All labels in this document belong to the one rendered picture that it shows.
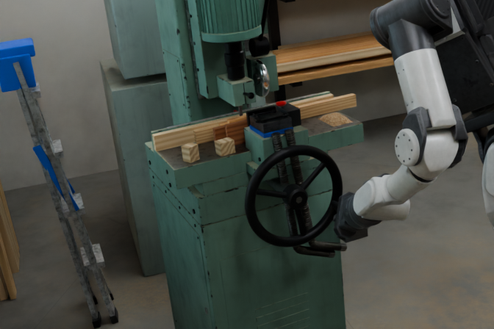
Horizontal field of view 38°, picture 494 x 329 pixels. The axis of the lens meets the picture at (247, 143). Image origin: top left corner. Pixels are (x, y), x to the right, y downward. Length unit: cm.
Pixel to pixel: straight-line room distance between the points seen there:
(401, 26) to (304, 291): 105
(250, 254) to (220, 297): 15
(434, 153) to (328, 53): 284
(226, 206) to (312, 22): 278
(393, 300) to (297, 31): 223
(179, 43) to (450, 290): 151
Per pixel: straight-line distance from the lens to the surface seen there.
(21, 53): 269
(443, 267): 322
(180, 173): 200
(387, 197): 165
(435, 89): 151
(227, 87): 215
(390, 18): 157
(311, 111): 229
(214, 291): 218
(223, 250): 214
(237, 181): 207
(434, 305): 297
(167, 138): 215
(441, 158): 153
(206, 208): 206
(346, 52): 435
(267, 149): 197
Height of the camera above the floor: 161
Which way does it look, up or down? 20 degrees down
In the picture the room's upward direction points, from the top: 6 degrees counter-clockwise
